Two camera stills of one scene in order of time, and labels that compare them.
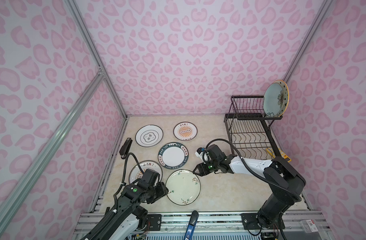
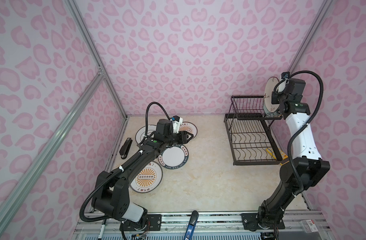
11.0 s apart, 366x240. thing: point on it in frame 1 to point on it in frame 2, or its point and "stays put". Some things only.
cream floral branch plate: (184, 187) to (268, 94)
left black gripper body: (160, 190) to (179, 138)
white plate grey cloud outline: (149, 135) stays put
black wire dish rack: (250, 134) stays put
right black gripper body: (206, 168) to (278, 98)
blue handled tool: (191, 227) stays put
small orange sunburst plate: (185, 131) stays put
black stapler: (125, 148) stays put
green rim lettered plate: (173, 155) stays put
